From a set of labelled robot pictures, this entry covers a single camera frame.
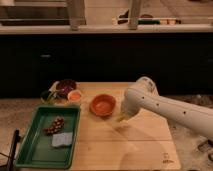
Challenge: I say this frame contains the left wooden post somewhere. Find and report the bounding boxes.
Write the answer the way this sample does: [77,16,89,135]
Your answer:
[66,0,86,31]

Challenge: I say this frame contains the grey blue sponge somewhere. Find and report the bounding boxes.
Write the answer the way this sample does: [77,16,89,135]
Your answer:
[52,132,73,147]

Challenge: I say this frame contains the yellow banana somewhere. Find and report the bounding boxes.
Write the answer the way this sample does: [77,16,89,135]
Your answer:
[116,113,127,122]

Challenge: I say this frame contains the clutter on floor right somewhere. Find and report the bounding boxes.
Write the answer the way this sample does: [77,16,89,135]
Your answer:
[197,139,213,162]

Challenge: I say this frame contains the green plastic tray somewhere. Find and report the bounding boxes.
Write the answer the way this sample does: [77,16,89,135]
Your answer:
[15,106,80,169]

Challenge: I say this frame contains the dark red grape bunch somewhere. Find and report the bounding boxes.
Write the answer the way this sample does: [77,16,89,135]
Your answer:
[43,117,64,135]

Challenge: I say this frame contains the green vegetable toy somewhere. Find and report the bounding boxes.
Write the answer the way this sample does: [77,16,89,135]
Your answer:
[40,90,58,104]

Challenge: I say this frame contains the black stand left edge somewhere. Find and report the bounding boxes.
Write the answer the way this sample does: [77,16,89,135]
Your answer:
[6,130,20,171]

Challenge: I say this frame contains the items on back shelf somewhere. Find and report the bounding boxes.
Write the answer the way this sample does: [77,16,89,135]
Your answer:
[112,11,182,25]

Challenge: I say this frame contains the wooden post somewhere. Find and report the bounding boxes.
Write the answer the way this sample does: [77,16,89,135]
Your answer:
[128,0,142,30]
[66,0,86,31]

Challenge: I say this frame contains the right wooden post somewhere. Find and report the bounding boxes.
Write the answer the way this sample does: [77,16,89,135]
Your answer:
[128,0,142,30]

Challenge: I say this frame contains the red bowl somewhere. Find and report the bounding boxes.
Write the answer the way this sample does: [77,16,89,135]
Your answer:
[89,94,116,117]

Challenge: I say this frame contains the small orange cup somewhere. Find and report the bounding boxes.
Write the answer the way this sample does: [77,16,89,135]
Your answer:
[67,90,82,102]

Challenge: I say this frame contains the wooden cutting board table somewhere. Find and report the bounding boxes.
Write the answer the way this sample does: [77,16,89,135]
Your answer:
[70,82,181,171]

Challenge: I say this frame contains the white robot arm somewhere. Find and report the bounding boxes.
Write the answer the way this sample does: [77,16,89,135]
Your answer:
[121,77,213,141]

